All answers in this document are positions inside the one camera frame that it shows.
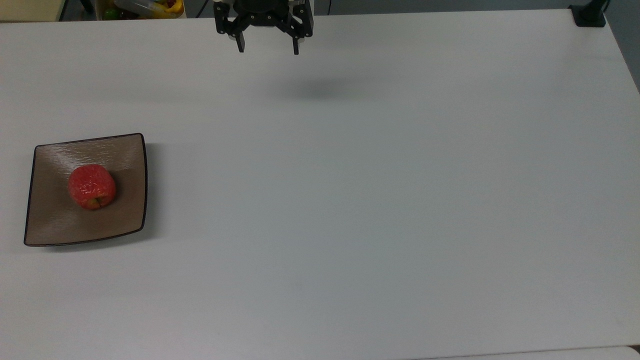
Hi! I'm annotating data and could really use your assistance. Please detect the box of toy fruit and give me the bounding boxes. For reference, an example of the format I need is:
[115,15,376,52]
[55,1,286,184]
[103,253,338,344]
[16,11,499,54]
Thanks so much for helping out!
[97,0,187,21]

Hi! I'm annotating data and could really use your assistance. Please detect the beige wooden board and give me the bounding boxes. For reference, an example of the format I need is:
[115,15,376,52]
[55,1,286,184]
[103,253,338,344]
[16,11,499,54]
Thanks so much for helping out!
[0,0,67,22]

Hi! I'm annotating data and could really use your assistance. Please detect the square brown ceramic plate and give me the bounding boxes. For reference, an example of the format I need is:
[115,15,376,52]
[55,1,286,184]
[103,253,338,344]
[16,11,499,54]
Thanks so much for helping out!
[23,132,149,248]

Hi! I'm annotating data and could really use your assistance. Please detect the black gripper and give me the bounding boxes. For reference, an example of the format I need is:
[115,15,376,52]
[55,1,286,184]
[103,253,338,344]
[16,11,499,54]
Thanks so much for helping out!
[213,0,315,56]

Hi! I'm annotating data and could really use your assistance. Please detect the red apple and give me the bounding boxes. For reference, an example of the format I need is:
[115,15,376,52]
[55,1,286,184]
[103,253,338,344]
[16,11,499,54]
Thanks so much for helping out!
[68,163,118,211]

